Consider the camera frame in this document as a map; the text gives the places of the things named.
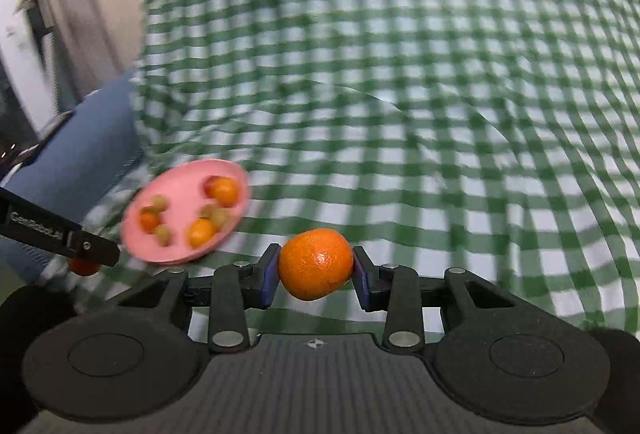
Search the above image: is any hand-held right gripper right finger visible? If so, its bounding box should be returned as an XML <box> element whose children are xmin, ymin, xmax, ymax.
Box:
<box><xmin>351</xmin><ymin>245</ymin><xmax>531</xmax><ymax>355</ymax></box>

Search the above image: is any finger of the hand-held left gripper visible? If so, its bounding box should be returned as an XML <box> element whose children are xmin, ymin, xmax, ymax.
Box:
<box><xmin>67</xmin><ymin>229</ymin><xmax>122</xmax><ymax>266</ymax></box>

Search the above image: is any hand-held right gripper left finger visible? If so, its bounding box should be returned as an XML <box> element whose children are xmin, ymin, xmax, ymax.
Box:
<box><xmin>114</xmin><ymin>243</ymin><xmax>282</xmax><ymax>355</ymax></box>

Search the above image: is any pink plate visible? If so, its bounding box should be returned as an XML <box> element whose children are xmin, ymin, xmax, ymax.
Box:
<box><xmin>122</xmin><ymin>159</ymin><xmax>251</xmax><ymax>265</ymax></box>

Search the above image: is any grey curtain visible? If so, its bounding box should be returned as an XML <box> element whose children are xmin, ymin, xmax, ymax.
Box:
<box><xmin>47</xmin><ymin>0</ymin><xmax>126</xmax><ymax>100</ymax></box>

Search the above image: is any green checked tablecloth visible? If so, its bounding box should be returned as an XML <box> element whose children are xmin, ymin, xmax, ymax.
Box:
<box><xmin>45</xmin><ymin>0</ymin><xmax>640</xmax><ymax>335</ymax></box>

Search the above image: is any white ring light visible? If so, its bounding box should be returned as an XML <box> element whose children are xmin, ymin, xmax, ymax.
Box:
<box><xmin>0</xmin><ymin>0</ymin><xmax>53</xmax><ymax>140</ymax></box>

